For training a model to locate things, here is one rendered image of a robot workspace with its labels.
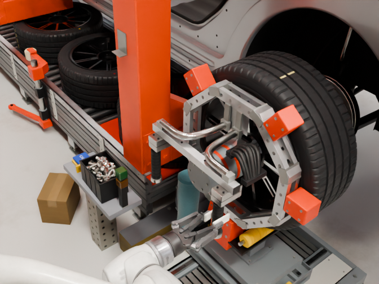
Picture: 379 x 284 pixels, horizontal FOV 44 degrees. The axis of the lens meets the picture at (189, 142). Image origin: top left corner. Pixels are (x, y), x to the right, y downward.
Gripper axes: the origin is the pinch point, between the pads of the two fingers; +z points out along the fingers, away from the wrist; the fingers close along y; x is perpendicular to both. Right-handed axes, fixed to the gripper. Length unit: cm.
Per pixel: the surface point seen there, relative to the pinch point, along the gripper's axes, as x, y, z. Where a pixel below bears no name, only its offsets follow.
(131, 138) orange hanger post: -15, -68, 11
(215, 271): -68, -20, 23
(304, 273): -69, 6, 55
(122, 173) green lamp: -18, -54, -3
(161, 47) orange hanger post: 29, -60, 22
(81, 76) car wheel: -34, -160, 34
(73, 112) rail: -46, -145, 19
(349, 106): 12, -5, 74
